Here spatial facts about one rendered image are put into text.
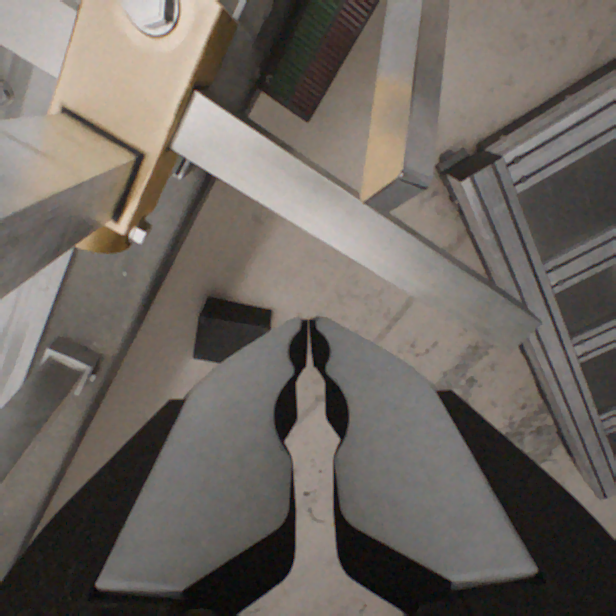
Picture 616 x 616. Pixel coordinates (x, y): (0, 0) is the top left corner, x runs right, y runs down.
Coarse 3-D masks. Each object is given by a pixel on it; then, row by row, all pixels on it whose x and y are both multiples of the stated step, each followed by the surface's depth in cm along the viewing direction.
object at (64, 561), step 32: (160, 416) 8; (128, 448) 8; (160, 448) 8; (96, 480) 7; (128, 480) 7; (64, 512) 6; (96, 512) 6; (128, 512) 6; (32, 544) 6; (64, 544) 6; (96, 544) 6; (32, 576) 6; (64, 576) 6; (96, 576) 6; (0, 608) 5; (32, 608) 5; (64, 608) 5; (96, 608) 5; (128, 608) 5; (160, 608) 5
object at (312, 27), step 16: (320, 0) 27; (336, 0) 27; (304, 16) 28; (320, 16) 28; (304, 32) 28; (320, 32) 28; (288, 48) 29; (304, 48) 29; (288, 64) 29; (304, 64) 29; (272, 80) 30; (288, 80) 30; (288, 96) 30
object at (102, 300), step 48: (288, 0) 27; (240, 48) 29; (240, 96) 30; (192, 192) 34; (96, 288) 38; (144, 288) 38; (48, 336) 40; (96, 336) 40; (96, 384) 43; (48, 432) 47; (48, 480) 51; (0, 528) 55; (0, 576) 61
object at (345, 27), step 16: (352, 0) 27; (368, 0) 27; (352, 16) 28; (336, 32) 28; (352, 32) 28; (320, 48) 29; (336, 48) 29; (320, 64) 29; (336, 64) 29; (304, 80) 30; (320, 80) 30; (304, 96) 30; (320, 96) 30; (304, 112) 31
